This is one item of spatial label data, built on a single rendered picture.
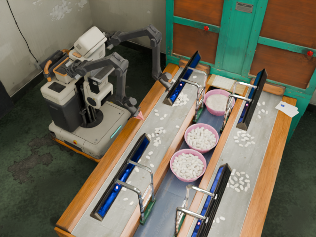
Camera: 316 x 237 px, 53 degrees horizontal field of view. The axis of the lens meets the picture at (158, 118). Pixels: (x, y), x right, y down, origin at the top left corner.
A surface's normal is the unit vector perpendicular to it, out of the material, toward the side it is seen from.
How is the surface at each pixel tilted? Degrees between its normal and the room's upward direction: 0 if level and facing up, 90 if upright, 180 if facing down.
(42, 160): 0
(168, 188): 0
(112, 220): 0
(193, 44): 90
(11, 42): 90
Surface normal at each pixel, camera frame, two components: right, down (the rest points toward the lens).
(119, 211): -0.02, -0.65
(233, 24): -0.43, 0.69
